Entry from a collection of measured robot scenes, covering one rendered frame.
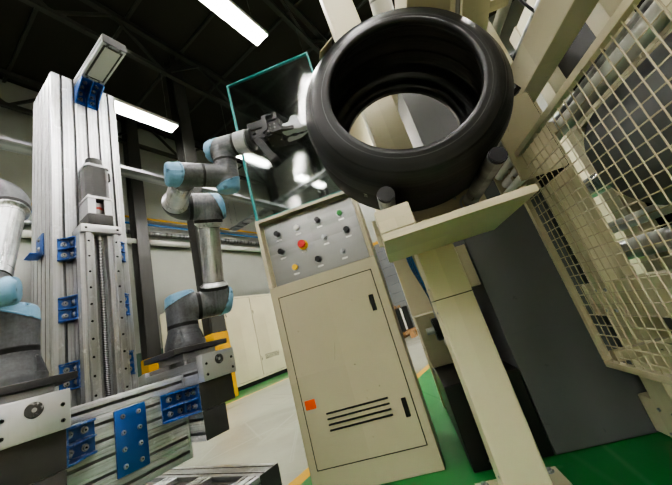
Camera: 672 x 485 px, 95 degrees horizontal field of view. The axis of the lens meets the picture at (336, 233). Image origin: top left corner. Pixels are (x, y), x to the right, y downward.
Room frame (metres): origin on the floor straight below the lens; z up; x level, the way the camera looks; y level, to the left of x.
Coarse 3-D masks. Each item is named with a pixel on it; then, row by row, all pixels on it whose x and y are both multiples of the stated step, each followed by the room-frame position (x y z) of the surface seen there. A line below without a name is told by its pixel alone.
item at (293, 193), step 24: (264, 72) 1.51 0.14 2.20; (288, 72) 1.49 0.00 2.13; (312, 72) 1.47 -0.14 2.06; (240, 96) 1.54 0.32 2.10; (264, 96) 1.52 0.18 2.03; (288, 96) 1.50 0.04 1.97; (240, 120) 1.54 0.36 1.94; (288, 120) 1.50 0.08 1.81; (264, 168) 1.53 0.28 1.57; (288, 168) 1.51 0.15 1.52; (312, 168) 1.50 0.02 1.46; (264, 192) 1.53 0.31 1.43; (288, 192) 1.52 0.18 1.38; (312, 192) 1.50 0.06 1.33; (336, 192) 1.48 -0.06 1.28; (264, 216) 1.54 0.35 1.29
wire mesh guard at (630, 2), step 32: (640, 0) 0.42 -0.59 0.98; (608, 32) 0.48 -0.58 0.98; (576, 128) 0.68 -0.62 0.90; (544, 160) 0.84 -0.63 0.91; (576, 160) 0.73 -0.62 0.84; (608, 192) 0.69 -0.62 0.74; (640, 224) 0.66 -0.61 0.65; (576, 256) 0.93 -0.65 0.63; (608, 256) 0.81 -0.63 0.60; (608, 352) 1.02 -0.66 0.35
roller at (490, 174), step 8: (488, 152) 0.69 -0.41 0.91; (496, 152) 0.68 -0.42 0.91; (504, 152) 0.68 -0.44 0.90; (488, 160) 0.70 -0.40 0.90; (496, 160) 0.68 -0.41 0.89; (504, 160) 0.68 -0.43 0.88; (480, 168) 0.76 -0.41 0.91; (488, 168) 0.72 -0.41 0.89; (496, 168) 0.71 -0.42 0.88; (480, 176) 0.78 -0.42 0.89; (488, 176) 0.76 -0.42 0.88; (472, 184) 0.86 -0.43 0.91; (480, 184) 0.82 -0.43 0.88; (488, 184) 0.82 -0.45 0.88; (472, 192) 0.89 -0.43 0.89; (480, 192) 0.87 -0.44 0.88; (464, 200) 0.99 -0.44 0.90; (472, 200) 0.95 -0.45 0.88
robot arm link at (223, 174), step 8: (216, 160) 0.86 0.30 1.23; (224, 160) 0.86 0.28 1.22; (232, 160) 0.87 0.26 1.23; (208, 168) 0.83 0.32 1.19; (216, 168) 0.84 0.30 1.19; (224, 168) 0.86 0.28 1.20; (232, 168) 0.87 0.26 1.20; (208, 176) 0.83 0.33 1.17; (216, 176) 0.85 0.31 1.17; (224, 176) 0.86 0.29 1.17; (232, 176) 0.87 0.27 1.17; (208, 184) 0.86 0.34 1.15; (216, 184) 0.87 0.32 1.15; (224, 184) 0.87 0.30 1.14; (232, 184) 0.88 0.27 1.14; (224, 192) 0.90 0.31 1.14; (232, 192) 0.92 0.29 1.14
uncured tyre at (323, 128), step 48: (336, 48) 0.70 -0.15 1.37; (384, 48) 0.83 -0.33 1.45; (432, 48) 0.83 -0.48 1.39; (480, 48) 0.66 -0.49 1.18; (336, 96) 0.92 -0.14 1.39; (384, 96) 0.98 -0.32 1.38; (432, 96) 0.96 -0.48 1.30; (480, 96) 0.67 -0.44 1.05; (336, 144) 0.72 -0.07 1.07; (432, 144) 0.68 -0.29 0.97; (480, 144) 0.69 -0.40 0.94; (432, 192) 0.78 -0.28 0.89
